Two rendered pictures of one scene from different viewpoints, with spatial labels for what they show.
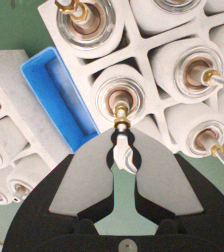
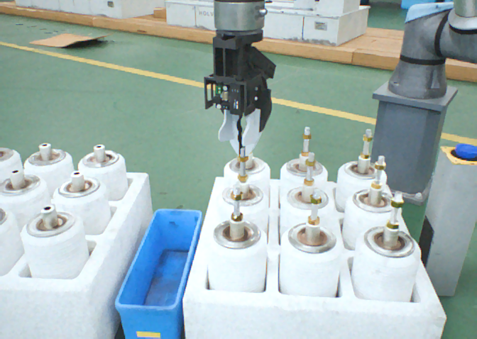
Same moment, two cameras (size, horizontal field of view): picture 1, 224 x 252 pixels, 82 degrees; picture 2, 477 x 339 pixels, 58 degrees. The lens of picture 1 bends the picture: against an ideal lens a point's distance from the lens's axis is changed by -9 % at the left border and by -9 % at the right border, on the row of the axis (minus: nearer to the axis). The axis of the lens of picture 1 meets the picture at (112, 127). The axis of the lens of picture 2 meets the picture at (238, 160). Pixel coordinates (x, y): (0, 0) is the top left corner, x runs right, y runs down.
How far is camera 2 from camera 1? 0.76 m
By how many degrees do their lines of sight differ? 88
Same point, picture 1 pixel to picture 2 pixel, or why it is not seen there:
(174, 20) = (297, 179)
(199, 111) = not seen: hidden behind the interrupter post
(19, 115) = (128, 211)
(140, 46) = (275, 210)
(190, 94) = (299, 204)
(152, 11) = (286, 174)
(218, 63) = (324, 196)
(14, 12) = not seen: hidden behind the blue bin
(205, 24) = (336, 215)
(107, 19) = (258, 167)
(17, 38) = not seen: hidden behind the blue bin
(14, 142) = (103, 210)
